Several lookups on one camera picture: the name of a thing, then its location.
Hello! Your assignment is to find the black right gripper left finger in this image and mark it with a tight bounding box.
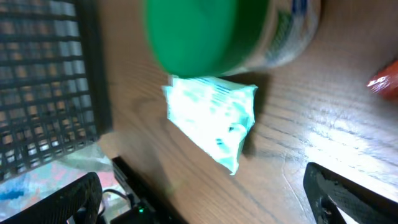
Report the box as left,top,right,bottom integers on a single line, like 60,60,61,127
1,172,103,224

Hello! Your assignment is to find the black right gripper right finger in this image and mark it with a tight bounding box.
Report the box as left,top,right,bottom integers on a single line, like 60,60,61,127
303,162,397,223

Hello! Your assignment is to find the red chocolate bar wrapper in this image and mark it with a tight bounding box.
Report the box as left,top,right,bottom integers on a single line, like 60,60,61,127
367,58,397,101

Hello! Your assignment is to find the teal wet wipes pack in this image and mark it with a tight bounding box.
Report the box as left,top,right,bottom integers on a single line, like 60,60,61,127
162,77,257,175

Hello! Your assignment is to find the green lid jar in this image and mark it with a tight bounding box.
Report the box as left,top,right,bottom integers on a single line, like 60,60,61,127
144,0,322,78

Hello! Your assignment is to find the grey plastic mesh basket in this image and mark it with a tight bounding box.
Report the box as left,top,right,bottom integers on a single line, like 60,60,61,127
1,0,113,182

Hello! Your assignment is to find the black mounting rail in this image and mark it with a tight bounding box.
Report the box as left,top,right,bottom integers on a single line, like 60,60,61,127
110,157,187,224

